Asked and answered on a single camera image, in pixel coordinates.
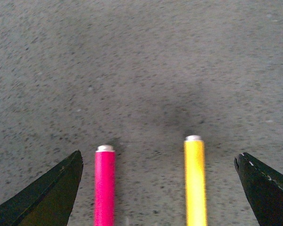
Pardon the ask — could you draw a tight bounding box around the pink marker pen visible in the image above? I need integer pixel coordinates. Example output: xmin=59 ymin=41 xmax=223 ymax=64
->
xmin=94 ymin=145 xmax=116 ymax=226

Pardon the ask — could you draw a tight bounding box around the yellow marker pen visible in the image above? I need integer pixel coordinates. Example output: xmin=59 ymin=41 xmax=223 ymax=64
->
xmin=184 ymin=135 xmax=208 ymax=226

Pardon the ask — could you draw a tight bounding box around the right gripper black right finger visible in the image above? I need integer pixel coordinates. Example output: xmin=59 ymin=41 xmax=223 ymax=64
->
xmin=234 ymin=153 xmax=283 ymax=226

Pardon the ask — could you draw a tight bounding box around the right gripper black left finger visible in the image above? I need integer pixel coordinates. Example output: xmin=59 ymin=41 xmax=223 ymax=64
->
xmin=0 ymin=150 xmax=83 ymax=226

